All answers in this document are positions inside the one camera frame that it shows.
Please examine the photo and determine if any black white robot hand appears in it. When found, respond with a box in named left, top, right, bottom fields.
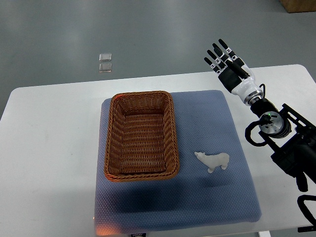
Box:
left=204, top=39, right=264, bottom=106

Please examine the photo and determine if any white bear figurine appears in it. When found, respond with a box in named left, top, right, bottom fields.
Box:
left=194, top=152, right=230, bottom=174

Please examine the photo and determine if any brown wicker basket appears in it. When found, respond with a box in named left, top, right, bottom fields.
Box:
left=104, top=91, right=180, bottom=182

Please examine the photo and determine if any blue textured mat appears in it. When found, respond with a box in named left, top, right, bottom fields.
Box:
left=94, top=90, right=261, bottom=236

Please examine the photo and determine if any brown cardboard box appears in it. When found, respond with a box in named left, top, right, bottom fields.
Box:
left=279, top=0, right=316, bottom=13

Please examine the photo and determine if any upper clear floor tile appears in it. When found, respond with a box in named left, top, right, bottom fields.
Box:
left=99, top=53, right=112, bottom=62

